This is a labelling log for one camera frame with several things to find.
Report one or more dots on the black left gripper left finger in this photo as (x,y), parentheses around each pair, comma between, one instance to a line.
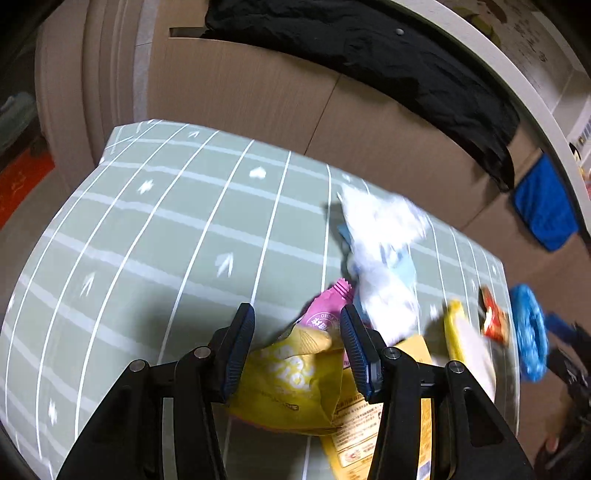
(230,346)

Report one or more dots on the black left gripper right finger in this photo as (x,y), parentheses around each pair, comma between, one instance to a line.
(363,355)

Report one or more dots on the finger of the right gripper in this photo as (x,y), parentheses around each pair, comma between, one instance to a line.
(559,327)

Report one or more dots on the yellow pink chip bag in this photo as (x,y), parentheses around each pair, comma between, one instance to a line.
(294,385)

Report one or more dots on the orange snack package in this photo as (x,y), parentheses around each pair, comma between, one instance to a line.
(350,449)

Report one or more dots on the blue trash bag bin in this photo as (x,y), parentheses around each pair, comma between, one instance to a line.
(532,340)

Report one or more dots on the white kitchen countertop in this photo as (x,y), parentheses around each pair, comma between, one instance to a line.
(438,16)

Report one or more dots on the small red snack wrapper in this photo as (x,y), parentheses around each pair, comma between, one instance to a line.
(495,325)

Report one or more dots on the yellow rimmed white lid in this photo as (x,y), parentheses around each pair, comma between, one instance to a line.
(466,345)

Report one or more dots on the white blue crumpled plastic bag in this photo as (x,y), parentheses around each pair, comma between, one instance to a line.
(379,232)

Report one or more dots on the blue hanging towel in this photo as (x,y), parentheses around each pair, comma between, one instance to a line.
(543,204)

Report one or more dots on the red floor mat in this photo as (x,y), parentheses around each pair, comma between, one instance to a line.
(20,177)

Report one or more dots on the black hanging garment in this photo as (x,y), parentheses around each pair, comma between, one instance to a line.
(377,44)

